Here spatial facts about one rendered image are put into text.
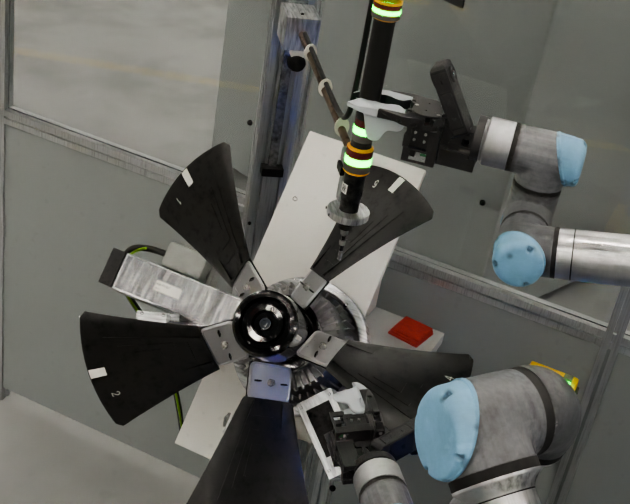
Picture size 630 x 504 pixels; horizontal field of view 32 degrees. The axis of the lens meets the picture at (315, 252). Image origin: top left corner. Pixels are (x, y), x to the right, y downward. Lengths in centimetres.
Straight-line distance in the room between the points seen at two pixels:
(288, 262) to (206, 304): 20
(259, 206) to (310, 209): 35
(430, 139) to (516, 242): 22
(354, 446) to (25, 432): 192
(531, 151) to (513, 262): 18
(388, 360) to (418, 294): 75
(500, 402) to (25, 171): 202
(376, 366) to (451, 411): 58
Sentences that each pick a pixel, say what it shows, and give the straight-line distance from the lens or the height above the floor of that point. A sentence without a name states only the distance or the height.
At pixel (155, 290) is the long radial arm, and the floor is 111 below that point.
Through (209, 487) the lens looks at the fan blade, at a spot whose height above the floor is 99.
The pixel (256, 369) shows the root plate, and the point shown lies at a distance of 196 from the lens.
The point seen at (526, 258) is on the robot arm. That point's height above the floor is 156.
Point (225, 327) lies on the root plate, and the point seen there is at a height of 117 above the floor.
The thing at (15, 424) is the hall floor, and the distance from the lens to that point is 357.
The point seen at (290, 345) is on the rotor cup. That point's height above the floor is 121.
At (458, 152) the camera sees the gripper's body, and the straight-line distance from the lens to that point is 172.
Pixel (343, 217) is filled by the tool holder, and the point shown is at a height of 146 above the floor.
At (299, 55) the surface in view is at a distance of 232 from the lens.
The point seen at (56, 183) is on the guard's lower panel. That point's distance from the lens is 311.
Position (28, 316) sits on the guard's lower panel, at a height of 36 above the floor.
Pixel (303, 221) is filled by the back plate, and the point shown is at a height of 122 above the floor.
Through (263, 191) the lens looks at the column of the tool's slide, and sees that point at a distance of 257.
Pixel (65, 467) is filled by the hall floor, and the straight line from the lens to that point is 342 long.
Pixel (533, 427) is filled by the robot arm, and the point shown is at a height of 148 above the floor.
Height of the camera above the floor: 231
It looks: 30 degrees down
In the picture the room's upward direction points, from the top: 10 degrees clockwise
